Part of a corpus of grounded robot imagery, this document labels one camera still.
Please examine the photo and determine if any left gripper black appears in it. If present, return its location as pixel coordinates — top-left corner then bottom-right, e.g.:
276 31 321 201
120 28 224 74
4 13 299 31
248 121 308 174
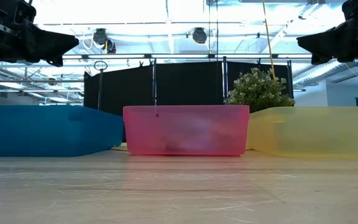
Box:
0 0 80 68

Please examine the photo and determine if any black ceiling spotlight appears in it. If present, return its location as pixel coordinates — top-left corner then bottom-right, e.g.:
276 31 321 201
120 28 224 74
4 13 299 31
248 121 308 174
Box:
93 27 117 55
191 27 208 45

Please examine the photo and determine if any small green potted plant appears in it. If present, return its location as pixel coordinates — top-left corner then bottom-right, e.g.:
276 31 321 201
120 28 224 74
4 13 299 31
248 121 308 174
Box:
223 67 296 114

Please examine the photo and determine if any blue plastic bin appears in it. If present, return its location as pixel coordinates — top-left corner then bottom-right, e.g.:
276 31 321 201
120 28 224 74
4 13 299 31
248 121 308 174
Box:
0 104 126 157

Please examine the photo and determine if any yellow translucent plastic bin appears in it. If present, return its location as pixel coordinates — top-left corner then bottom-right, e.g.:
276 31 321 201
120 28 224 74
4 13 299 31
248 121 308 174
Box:
245 106 358 159

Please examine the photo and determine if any black partition panel screen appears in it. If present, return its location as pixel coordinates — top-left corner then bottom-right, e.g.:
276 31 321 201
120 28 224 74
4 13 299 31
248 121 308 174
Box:
83 60 295 117

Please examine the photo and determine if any red translucent plastic bin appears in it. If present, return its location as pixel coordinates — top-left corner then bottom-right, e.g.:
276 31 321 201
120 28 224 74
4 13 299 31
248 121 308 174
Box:
122 104 251 157

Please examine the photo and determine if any metal ring stand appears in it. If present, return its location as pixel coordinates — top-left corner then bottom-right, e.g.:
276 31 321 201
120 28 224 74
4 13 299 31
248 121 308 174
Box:
93 60 109 110

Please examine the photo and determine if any yellow hanging cable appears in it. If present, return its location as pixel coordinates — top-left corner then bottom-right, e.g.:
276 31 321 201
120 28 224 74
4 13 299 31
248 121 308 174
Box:
261 0 277 82

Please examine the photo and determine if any grey horizontal metal rail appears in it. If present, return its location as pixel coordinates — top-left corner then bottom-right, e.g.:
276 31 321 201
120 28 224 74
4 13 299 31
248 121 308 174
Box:
62 52 313 61

